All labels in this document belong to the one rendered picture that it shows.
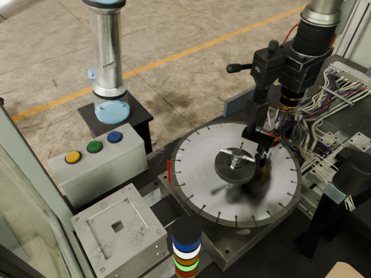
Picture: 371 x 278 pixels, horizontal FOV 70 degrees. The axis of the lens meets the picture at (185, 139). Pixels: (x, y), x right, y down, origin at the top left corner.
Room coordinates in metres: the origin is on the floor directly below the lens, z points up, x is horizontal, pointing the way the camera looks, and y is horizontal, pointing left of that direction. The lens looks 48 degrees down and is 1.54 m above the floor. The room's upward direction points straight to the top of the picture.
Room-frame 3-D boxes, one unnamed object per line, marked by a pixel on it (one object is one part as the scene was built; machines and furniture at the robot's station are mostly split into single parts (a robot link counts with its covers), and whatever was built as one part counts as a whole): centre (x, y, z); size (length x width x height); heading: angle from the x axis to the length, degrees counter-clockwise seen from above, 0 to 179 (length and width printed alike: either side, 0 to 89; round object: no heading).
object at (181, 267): (0.16, 0.00, 1.05); 0.05 x 0.04 x 0.03; 37
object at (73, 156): (0.50, 0.34, 0.90); 0.04 x 0.04 x 0.02
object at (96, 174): (0.53, 0.28, 0.82); 0.28 x 0.11 x 0.15; 127
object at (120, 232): (0.29, 0.17, 0.82); 0.18 x 0.18 x 0.15; 37
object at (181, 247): (0.16, 0.00, 1.14); 0.05 x 0.04 x 0.03; 37
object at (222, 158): (0.44, -0.14, 0.96); 0.11 x 0.11 x 0.03
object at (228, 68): (0.50, -0.14, 1.21); 0.08 x 0.06 x 0.03; 127
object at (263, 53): (0.50, -0.18, 1.17); 0.06 x 0.05 x 0.20; 118
